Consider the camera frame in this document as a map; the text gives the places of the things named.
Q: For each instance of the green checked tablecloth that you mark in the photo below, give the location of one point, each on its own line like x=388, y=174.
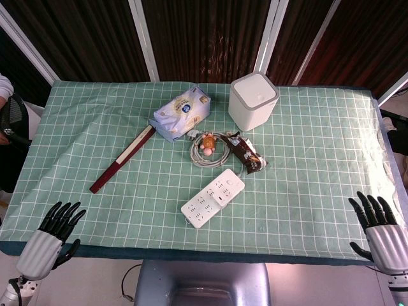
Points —
x=303, y=178

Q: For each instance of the black mesh office chair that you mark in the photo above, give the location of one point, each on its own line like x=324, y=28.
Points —
x=11, y=118

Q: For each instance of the brown snack wrapper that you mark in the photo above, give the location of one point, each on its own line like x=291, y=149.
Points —
x=247, y=154

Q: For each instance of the orange and pink turtle toy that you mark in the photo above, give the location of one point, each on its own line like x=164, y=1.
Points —
x=208, y=143

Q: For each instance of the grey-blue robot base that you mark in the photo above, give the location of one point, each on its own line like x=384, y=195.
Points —
x=204, y=283

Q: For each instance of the dark red folded fan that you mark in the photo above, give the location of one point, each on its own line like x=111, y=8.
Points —
x=124, y=157

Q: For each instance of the dark folding screen white frame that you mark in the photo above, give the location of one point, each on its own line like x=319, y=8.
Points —
x=204, y=38

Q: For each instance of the person in white clothing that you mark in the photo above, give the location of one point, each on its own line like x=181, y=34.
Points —
x=4, y=90

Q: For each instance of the dark teal table cover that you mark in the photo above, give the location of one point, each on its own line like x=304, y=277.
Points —
x=191, y=253

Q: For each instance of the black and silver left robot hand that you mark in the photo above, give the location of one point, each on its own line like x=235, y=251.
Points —
x=39, y=252

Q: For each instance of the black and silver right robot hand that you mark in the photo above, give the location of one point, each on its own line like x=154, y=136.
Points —
x=387, y=245

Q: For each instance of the blue and white tissue pack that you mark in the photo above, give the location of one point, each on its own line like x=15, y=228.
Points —
x=181, y=113

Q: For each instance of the white power strip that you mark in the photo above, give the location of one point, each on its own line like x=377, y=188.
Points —
x=204, y=207

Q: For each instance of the white square trash bin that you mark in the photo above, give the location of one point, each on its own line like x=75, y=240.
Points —
x=252, y=105

